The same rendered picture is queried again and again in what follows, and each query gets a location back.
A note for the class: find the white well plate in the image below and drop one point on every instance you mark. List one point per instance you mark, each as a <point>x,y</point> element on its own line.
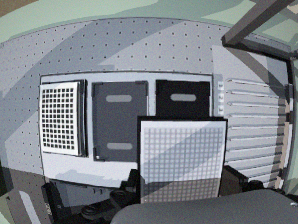
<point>71,92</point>
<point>180,158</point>

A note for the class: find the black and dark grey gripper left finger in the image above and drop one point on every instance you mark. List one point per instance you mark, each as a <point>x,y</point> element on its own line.
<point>103,212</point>

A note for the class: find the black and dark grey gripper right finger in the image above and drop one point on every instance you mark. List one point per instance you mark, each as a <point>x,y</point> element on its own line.
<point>234,182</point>

